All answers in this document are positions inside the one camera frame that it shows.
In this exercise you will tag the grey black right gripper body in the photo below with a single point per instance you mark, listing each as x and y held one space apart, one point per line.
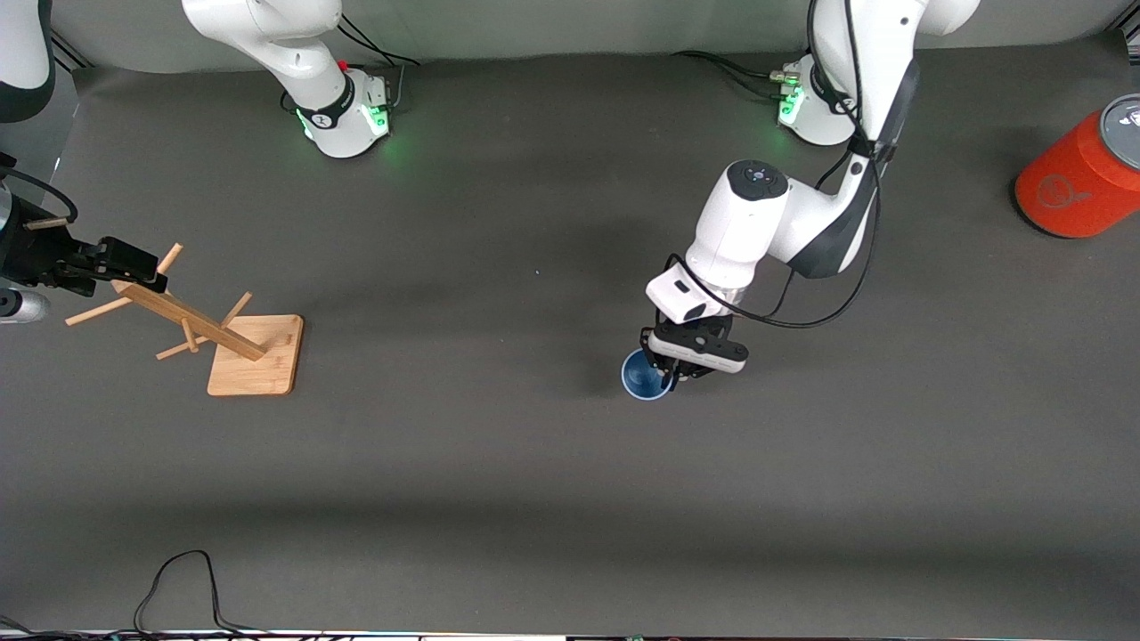
37 254

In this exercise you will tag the light blue cup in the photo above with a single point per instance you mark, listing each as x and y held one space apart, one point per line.
637 381

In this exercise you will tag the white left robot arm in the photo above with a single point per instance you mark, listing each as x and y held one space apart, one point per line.
757 223

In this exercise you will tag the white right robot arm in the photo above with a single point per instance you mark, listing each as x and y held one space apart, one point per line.
303 53

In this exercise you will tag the wooden mug tree stand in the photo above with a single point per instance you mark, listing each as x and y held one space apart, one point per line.
254 356

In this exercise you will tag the orange cylindrical can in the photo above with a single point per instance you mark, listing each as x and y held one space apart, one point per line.
1069 191

